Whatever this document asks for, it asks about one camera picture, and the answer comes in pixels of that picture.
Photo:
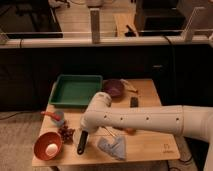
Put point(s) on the black box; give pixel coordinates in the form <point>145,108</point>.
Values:
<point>158,17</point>

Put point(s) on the blue grey cloth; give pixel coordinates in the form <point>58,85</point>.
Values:
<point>116,149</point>

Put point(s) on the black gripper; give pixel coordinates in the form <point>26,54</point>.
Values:
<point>82,142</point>

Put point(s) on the dark red grapes bunch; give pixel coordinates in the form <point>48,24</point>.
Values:
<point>66,133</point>

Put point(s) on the white egg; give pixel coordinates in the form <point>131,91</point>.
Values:
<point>51,149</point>

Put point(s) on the purple bowl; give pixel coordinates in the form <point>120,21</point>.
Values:
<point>113,87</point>

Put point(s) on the green plastic tray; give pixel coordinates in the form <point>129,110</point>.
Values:
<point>75,91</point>

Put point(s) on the grey metal post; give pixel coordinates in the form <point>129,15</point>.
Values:
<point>95,25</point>

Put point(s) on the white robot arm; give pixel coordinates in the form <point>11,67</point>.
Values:
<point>189,121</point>

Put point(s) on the orange bowl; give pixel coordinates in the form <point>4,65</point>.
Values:
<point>43,141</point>

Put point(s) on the orange handled brush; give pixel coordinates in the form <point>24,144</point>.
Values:
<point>52,115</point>

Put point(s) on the black rectangular remote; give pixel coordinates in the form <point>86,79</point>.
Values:
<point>134,102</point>

